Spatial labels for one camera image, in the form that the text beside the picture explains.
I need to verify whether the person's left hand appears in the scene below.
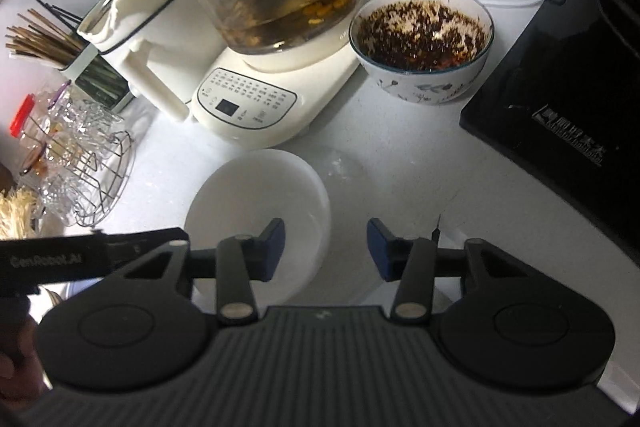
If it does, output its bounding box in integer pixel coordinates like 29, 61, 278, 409
1, 296, 49, 411

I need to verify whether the white electric cooking pot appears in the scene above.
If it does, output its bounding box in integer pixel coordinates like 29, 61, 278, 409
78, 0, 203, 120

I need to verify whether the wire glass cup rack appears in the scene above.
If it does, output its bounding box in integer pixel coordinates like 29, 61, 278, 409
18, 96, 134, 229

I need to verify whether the green chopstick holder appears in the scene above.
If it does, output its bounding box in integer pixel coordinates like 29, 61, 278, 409
4, 0, 134, 113

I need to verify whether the glass tea kettle on base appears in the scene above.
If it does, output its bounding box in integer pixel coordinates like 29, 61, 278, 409
190, 0, 363, 150

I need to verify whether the black induction cooker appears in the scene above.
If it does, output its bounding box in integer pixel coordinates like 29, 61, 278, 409
460, 0, 639, 260

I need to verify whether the speckled bowl with grains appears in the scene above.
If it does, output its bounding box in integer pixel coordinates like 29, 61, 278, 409
349, 0, 496, 105

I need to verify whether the enoki mushroom bunch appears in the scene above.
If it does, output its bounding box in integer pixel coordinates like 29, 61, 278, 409
0, 187, 37, 241

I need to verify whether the small white bowl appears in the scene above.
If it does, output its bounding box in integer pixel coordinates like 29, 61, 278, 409
183, 150, 331, 310

